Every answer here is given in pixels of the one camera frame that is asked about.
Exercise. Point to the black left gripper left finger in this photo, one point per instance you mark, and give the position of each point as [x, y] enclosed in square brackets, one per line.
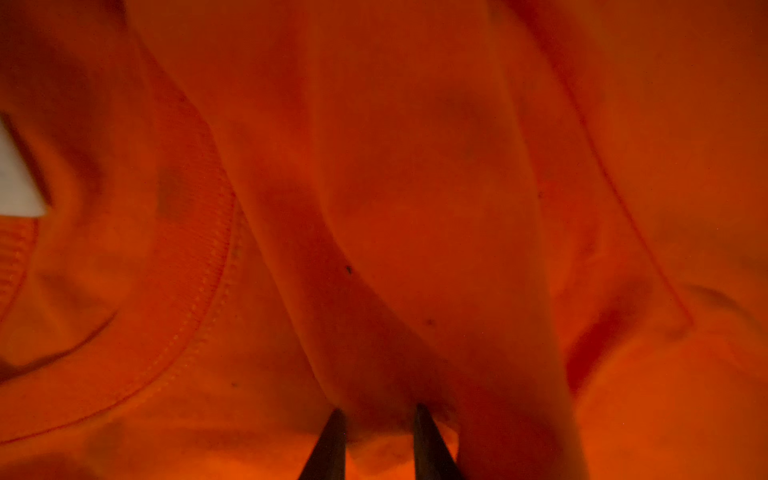
[327, 460]

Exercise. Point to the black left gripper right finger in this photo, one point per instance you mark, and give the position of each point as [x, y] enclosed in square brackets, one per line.
[432, 458]

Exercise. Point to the orange t shirt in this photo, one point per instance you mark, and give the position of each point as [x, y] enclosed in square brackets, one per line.
[546, 221]

